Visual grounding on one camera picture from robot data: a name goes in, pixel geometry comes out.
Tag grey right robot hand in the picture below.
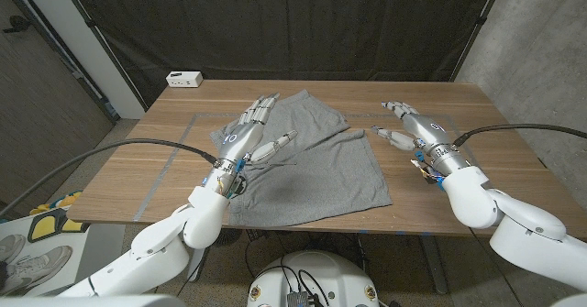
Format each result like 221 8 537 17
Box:
370 100 460 160

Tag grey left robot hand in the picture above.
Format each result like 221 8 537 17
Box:
214 92 299 174

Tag grey shorts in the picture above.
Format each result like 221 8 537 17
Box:
209 89 394 228

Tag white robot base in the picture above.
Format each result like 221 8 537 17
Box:
246 250 381 307

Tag white power strip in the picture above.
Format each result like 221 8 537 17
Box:
165 71 204 89

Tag black round fan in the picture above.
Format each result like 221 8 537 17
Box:
215 228 243 247

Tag black backdrop curtain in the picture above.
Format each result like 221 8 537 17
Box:
63 0 505 109

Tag black backdrop stand pole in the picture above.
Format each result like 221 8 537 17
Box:
450 0 508 82
57 0 149 112

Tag grey table leg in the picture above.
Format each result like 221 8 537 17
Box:
419 236 449 295

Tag white table leg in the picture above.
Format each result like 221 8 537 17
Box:
186 247 206 283

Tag grey electronics box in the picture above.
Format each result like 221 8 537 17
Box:
286 291 321 307

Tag yellow teal floor object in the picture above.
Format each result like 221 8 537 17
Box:
29 190 83 216

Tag dark brown door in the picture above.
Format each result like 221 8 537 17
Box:
0 0 116 216

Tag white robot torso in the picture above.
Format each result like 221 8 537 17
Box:
0 293 187 307

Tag white shoe print board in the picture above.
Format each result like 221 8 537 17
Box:
0 207 91 297

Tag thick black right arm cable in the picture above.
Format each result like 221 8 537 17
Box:
452 122 587 148

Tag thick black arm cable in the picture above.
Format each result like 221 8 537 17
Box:
452 122 587 148
0 137 219 216

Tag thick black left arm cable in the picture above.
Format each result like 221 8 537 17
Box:
0 137 219 216

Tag black door handle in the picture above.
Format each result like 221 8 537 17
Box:
2 15 31 34

